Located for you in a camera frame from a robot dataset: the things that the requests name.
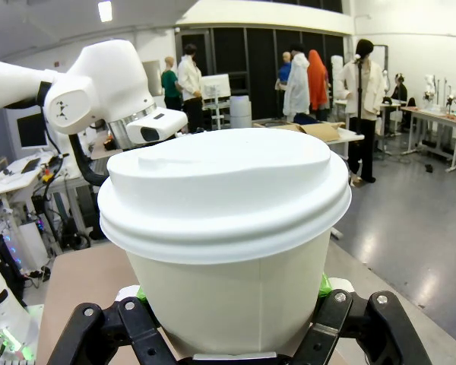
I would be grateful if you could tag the ceiling light panel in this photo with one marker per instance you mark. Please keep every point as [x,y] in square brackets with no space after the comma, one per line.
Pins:
[104,10]

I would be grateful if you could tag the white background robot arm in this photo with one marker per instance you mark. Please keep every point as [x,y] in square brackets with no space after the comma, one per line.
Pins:
[429,89]

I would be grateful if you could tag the person in white jacket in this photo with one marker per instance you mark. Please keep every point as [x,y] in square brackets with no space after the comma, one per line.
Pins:
[190,83]

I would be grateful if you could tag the white screen on cart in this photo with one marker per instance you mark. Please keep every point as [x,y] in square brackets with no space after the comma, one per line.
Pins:
[214,85]

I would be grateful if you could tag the computer tower with lights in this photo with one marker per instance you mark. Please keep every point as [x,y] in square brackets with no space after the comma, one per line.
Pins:
[23,239]

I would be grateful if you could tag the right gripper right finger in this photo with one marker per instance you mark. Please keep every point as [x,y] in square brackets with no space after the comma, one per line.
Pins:
[365,334]

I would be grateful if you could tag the black tripod pole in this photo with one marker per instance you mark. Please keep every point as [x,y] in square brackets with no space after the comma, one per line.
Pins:
[360,99]

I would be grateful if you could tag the white desk with red items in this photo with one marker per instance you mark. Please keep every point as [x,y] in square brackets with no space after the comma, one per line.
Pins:
[441,121]

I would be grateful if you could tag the mannequin in white coat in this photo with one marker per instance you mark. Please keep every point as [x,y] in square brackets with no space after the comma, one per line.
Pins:
[296,87]

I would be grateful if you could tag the white plastic cup lid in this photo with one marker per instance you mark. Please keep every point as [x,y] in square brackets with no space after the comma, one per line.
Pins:
[220,182]

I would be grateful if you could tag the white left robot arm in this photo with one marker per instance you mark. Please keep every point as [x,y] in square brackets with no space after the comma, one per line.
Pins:
[99,87]

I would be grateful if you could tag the white cylinder appliance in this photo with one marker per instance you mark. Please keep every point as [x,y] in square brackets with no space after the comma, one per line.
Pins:
[240,112]

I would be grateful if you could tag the seated person in black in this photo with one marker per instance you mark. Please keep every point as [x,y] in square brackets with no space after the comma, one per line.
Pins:
[399,91]

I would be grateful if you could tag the computer monitor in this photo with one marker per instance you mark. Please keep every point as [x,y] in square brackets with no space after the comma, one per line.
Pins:
[32,131]

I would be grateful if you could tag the cardboard box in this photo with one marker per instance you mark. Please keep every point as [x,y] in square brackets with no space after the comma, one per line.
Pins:
[319,131]

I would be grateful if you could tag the white table with cardboard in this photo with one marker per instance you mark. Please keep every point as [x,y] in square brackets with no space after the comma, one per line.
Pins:
[349,137]

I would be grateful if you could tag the white paper cup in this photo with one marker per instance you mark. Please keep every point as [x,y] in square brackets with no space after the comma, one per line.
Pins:
[213,296]

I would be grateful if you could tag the black keyboard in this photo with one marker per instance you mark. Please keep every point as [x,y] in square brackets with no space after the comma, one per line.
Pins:
[30,165]

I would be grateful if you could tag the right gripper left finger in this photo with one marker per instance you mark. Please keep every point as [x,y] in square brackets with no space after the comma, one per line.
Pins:
[99,334]

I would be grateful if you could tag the white computer desk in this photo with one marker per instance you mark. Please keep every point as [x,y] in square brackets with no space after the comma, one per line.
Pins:
[7,178]

